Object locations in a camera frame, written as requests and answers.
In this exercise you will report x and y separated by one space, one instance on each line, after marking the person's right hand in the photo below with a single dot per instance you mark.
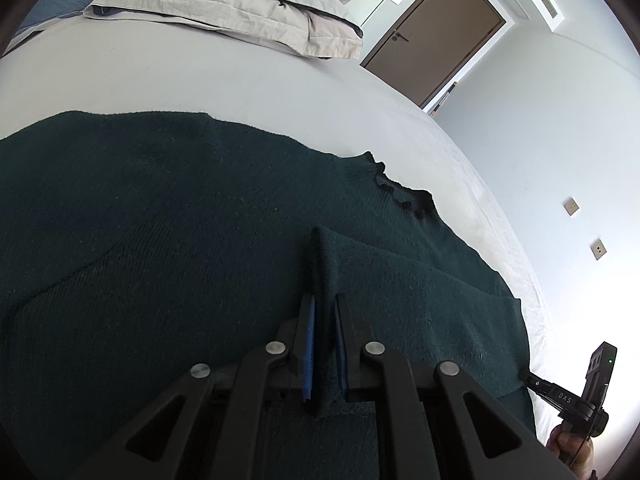
561 441

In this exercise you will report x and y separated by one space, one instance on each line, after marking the white bed sheet mattress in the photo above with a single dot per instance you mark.
332 107

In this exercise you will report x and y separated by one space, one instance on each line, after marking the lower wall socket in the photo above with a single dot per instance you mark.
598 249

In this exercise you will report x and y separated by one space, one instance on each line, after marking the dark green knit sweater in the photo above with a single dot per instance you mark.
135 246

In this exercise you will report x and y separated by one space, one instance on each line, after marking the upper wall socket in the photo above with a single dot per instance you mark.
570 206

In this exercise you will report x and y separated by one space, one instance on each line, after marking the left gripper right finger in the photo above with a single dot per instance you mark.
434 422

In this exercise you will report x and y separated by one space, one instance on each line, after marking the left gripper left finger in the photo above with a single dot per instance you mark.
212 423

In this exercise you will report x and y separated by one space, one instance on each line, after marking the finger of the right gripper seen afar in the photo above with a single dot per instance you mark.
529 379

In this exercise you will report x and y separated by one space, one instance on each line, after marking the beige folded duvet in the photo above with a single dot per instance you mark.
308 28

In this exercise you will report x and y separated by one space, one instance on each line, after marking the wall socket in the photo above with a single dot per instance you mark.
570 206
598 249

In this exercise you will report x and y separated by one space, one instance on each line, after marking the blue pillow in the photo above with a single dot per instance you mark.
45 10

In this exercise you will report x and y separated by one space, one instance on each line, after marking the brown wooden door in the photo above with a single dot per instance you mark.
425 48

